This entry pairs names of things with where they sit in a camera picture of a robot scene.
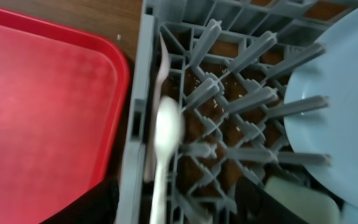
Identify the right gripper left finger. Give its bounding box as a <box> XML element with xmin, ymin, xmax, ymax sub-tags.
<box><xmin>42</xmin><ymin>176</ymin><xmax>119</xmax><ymax>224</ymax></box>

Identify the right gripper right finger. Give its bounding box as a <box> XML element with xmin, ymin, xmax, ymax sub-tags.
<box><xmin>234</xmin><ymin>177</ymin><xmax>306</xmax><ymax>224</ymax></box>

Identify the green bowl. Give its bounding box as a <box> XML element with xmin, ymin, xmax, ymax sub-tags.
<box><xmin>264</xmin><ymin>176</ymin><xmax>341</xmax><ymax>224</ymax></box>

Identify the white plastic fork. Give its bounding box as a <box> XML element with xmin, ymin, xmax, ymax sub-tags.
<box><xmin>144</xmin><ymin>33</ymin><xmax>170</xmax><ymax>183</ymax></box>

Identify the white plastic spoon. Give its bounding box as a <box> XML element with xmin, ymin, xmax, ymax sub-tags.
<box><xmin>149</xmin><ymin>96</ymin><xmax>183</xmax><ymax>224</ymax></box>

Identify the light blue plate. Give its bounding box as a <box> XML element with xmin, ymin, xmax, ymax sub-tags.
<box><xmin>284</xmin><ymin>8</ymin><xmax>358</xmax><ymax>223</ymax></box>

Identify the grey dishwasher rack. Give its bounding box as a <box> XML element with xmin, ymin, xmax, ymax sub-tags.
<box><xmin>116</xmin><ymin>1</ymin><xmax>358</xmax><ymax>223</ymax></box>

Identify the red serving tray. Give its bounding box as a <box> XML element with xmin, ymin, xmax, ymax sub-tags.
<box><xmin>0</xmin><ymin>8</ymin><xmax>131</xmax><ymax>223</ymax></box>

